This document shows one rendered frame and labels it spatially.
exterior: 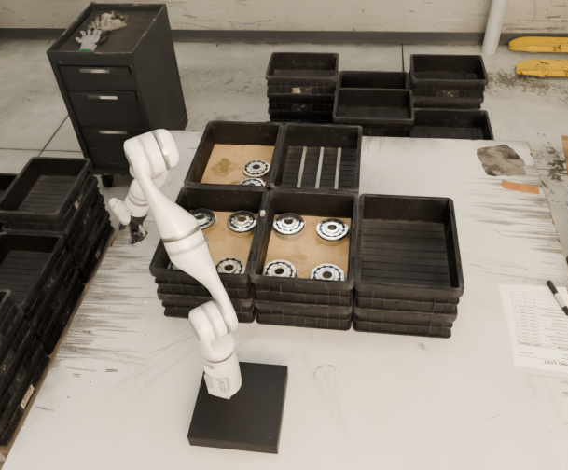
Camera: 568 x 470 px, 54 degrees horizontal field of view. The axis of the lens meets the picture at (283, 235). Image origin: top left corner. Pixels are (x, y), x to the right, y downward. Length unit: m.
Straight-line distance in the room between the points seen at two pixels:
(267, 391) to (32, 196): 1.67
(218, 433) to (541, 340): 0.98
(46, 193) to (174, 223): 1.64
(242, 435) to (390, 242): 0.76
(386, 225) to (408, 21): 3.19
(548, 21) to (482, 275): 3.38
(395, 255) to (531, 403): 0.56
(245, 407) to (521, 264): 1.05
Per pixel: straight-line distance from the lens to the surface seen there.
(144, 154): 1.25
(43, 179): 2.95
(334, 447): 1.57
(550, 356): 1.84
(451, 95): 3.28
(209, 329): 1.34
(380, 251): 1.81
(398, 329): 1.75
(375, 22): 4.91
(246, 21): 5.00
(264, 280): 1.60
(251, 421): 1.56
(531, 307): 1.94
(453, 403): 1.67
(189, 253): 1.29
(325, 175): 2.10
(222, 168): 2.17
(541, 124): 4.13
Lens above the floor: 2.12
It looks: 44 degrees down
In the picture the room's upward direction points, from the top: 4 degrees counter-clockwise
